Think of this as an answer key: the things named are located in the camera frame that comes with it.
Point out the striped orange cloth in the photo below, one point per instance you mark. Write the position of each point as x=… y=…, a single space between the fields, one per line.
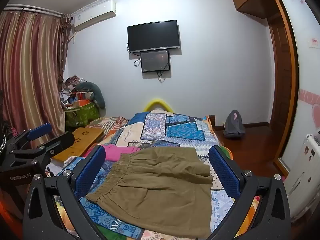
x=110 y=125

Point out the pink garment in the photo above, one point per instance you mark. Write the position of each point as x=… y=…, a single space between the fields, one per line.
x=112 y=152

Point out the frosted sliding door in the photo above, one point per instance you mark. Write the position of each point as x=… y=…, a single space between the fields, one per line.
x=306 y=80

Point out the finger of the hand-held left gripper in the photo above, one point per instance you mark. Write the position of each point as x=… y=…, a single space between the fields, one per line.
x=60 y=142
x=40 y=130

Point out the pile of clutter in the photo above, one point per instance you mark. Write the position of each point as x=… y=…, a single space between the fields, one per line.
x=71 y=90

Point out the white printed cloth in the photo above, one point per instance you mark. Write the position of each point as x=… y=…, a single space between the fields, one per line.
x=62 y=165

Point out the striped red curtain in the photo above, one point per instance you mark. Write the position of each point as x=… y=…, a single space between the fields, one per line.
x=30 y=75

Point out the grey long pillow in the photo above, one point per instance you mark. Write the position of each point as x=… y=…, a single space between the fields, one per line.
x=96 y=92

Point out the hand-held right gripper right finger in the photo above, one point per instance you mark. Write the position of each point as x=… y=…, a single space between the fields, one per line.
x=225 y=173

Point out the green storage box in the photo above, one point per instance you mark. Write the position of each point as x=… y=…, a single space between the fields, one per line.
x=82 y=113

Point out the blue patchwork blanket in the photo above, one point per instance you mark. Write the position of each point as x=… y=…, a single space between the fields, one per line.
x=185 y=132

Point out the orange fleece blanket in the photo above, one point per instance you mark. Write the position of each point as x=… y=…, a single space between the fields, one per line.
x=226 y=152

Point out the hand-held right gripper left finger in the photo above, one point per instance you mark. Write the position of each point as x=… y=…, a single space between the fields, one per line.
x=90 y=171

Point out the grey backpack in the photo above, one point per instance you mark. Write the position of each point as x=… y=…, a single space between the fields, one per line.
x=233 y=126

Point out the white air conditioner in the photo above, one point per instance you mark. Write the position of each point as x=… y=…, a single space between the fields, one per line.
x=93 y=15

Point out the wooden bed frame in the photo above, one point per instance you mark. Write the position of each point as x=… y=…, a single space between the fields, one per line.
x=212 y=122

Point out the khaki pants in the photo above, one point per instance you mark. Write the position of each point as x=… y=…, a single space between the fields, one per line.
x=160 y=187

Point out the small black wall screen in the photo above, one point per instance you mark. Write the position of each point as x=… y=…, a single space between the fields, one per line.
x=155 y=61

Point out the white appliance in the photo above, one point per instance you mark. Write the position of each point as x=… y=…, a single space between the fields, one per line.
x=303 y=170

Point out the wooden wardrobe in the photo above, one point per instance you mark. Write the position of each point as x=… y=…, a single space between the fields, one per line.
x=281 y=80

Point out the black wall television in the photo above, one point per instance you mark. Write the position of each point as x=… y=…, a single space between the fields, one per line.
x=153 y=36

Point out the wooden lap desk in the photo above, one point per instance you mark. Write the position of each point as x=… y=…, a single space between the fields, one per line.
x=75 y=142

